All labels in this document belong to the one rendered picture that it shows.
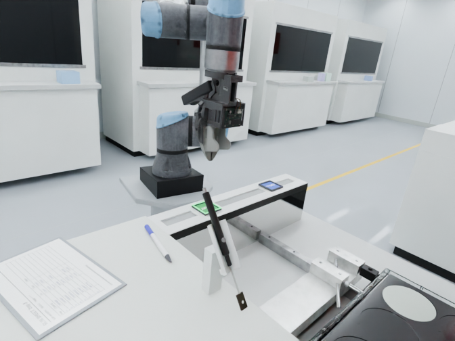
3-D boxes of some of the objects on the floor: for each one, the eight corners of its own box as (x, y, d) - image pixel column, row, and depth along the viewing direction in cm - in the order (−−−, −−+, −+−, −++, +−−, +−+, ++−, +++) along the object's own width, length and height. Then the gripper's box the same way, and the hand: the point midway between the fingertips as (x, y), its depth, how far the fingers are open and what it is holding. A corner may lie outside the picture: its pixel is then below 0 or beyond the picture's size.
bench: (328, 129, 633) (351, 16, 561) (268, 141, 515) (288, -1, 442) (284, 117, 704) (300, 15, 632) (223, 124, 586) (233, 1, 513)
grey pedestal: (101, 305, 174) (93, 162, 144) (177, 281, 197) (183, 153, 168) (131, 388, 135) (126, 214, 105) (221, 344, 158) (238, 193, 128)
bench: (376, 120, 778) (399, 29, 706) (338, 127, 660) (361, 19, 587) (335, 110, 850) (353, 28, 777) (294, 116, 731) (311, 18, 659)
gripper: (221, 74, 65) (212, 172, 72) (252, 74, 71) (241, 165, 78) (194, 68, 70) (189, 160, 78) (225, 70, 76) (218, 155, 84)
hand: (208, 154), depth 80 cm, fingers closed
